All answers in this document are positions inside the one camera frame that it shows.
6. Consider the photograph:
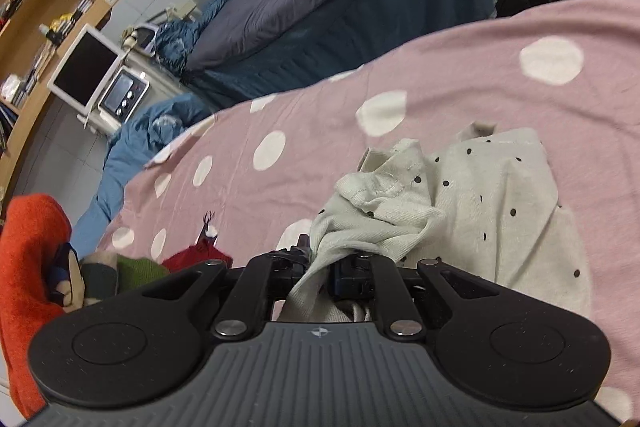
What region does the cream polka dot garment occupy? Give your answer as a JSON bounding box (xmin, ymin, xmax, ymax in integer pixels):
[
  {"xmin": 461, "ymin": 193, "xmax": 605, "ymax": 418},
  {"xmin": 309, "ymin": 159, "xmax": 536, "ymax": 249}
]
[{"xmin": 280, "ymin": 128, "xmax": 592, "ymax": 323}]

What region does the red knit garment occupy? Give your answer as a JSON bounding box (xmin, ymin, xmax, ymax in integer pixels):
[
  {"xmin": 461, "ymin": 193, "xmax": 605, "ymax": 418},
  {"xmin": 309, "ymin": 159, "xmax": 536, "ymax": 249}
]
[{"xmin": 162, "ymin": 239, "xmax": 233, "ymax": 273}]

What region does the green knit garment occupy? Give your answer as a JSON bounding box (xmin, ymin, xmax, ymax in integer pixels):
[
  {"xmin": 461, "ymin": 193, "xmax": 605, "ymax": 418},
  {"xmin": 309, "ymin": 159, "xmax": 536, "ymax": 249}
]
[{"xmin": 117, "ymin": 256, "xmax": 169, "ymax": 294}]

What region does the pink polka dot bedsheet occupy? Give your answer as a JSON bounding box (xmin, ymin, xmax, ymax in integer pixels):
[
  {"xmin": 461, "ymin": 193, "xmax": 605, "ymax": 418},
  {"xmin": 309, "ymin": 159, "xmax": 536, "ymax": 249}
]
[{"xmin": 99, "ymin": 0, "xmax": 639, "ymax": 419}]

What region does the blue crumpled blanket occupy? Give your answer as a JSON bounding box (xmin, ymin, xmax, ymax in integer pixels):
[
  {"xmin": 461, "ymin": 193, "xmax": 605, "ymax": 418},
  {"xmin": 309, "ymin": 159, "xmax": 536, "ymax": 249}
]
[{"xmin": 70, "ymin": 0, "xmax": 230, "ymax": 258}]

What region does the orange knit garment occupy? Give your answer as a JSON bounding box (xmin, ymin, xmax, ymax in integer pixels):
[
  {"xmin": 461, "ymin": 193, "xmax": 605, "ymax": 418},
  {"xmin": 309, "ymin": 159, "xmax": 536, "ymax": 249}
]
[{"xmin": 1, "ymin": 194, "xmax": 72, "ymax": 418}]

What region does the massage bed dark cover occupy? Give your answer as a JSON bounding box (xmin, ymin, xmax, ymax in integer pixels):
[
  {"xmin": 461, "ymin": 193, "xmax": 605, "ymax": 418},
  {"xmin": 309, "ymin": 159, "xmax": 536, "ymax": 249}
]
[{"xmin": 182, "ymin": 0, "xmax": 497, "ymax": 110}]

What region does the white monitor machine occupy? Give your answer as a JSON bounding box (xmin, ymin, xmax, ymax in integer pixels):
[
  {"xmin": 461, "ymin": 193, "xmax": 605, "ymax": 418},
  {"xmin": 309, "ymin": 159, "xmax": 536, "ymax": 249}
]
[{"xmin": 47, "ymin": 25, "xmax": 150, "ymax": 135}]

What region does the wooden shelf cabinet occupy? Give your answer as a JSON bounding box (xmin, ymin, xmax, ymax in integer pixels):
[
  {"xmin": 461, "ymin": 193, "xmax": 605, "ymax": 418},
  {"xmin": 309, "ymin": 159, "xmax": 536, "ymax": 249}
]
[{"xmin": 1, "ymin": 0, "xmax": 112, "ymax": 206}]

